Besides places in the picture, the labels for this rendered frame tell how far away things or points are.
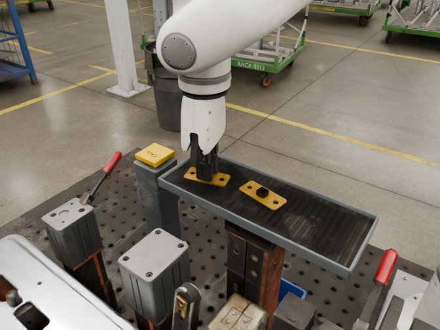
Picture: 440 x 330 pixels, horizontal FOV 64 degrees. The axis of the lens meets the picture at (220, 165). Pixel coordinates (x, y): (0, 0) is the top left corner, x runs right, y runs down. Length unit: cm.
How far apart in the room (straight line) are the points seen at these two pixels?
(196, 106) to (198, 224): 74
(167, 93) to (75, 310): 253
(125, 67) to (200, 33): 365
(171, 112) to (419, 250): 212
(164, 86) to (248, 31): 265
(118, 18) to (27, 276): 337
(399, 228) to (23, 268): 213
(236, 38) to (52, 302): 55
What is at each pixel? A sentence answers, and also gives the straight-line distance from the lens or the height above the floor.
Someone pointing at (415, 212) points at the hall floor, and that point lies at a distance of 267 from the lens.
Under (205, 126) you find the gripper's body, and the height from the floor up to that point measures 130.
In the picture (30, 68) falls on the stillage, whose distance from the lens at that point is 474.
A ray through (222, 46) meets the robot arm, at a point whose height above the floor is 144.
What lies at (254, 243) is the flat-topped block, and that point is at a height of 109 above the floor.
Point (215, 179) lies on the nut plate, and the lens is 67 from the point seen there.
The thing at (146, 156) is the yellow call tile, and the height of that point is 116.
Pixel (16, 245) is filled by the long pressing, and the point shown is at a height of 100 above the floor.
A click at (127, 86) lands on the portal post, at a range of 415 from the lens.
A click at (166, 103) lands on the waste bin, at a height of 29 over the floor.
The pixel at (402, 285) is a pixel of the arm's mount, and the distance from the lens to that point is 107.
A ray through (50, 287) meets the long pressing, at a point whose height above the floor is 100.
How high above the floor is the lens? 156
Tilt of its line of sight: 34 degrees down
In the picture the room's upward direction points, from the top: straight up
